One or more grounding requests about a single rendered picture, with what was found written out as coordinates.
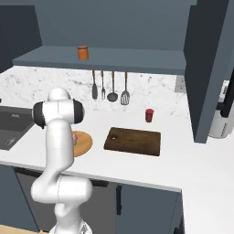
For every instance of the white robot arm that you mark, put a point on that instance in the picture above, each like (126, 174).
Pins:
(58, 146)

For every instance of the dark wooden cutting board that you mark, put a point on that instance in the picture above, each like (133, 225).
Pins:
(134, 140)

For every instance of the red jar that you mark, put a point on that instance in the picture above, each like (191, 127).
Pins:
(149, 115)

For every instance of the tall grey cabinet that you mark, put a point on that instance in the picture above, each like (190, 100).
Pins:
(207, 67)

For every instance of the grey base cabinet panel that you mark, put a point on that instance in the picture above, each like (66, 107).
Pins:
(15, 198)

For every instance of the hanging slotted turner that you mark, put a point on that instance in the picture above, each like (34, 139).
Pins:
(125, 93)

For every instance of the hanging black ladle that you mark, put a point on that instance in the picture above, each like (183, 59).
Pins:
(112, 91)

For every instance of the hanging metal fork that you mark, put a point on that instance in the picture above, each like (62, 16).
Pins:
(103, 87)

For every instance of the hanging dark spatula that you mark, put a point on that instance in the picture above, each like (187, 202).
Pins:
(94, 88)

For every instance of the round light wooden plate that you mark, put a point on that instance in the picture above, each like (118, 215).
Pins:
(82, 143)

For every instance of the pink pastry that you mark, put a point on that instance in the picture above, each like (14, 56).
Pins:
(74, 138)

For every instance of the orange canister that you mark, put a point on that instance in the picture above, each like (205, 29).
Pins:
(82, 52)

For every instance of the dark grey dishwasher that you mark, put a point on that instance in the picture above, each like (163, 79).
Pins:
(88, 207)

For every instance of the grey cupboard door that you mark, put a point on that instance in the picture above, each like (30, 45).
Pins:
(146, 210)

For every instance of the dark grey sink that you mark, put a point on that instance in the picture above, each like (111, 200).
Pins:
(12, 126)

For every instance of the grey wall shelf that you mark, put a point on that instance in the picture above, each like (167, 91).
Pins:
(100, 60)

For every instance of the grey wall cabinet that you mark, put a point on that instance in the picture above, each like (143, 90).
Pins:
(18, 33)

